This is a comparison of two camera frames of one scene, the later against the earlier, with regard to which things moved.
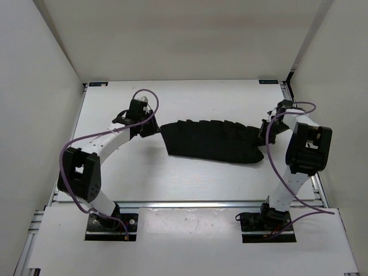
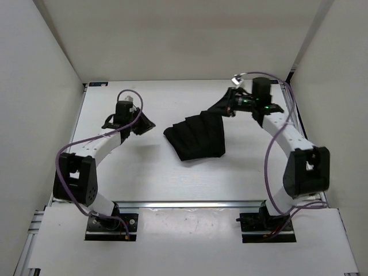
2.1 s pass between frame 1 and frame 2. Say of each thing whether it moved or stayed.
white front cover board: stayed
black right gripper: moved
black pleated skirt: moved
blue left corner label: stayed
